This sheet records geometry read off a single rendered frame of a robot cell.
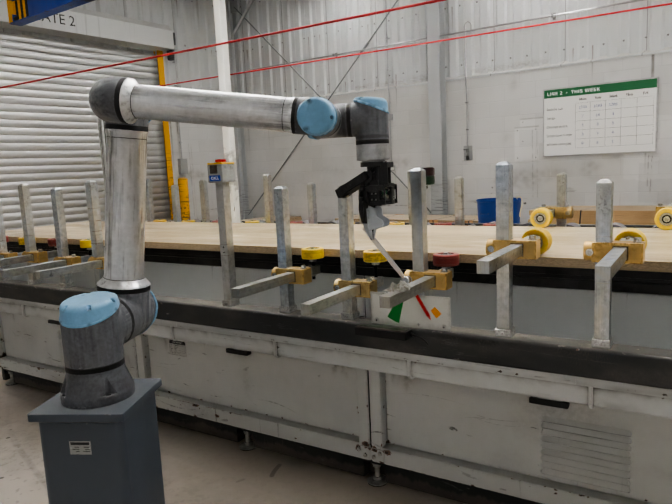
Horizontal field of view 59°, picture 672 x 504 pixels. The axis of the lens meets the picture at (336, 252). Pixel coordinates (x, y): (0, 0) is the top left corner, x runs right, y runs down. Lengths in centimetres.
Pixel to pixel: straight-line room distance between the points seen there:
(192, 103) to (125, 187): 35
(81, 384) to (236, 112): 80
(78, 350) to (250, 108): 76
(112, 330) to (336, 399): 100
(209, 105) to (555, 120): 775
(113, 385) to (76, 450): 18
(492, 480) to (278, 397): 91
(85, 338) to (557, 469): 145
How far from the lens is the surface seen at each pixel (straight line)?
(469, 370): 182
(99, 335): 167
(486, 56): 947
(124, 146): 177
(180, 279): 270
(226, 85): 346
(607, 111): 887
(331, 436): 240
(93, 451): 172
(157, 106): 159
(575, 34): 911
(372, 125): 159
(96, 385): 170
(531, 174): 913
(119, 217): 178
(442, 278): 174
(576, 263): 181
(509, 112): 925
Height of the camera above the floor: 119
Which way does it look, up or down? 8 degrees down
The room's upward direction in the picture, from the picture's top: 3 degrees counter-clockwise
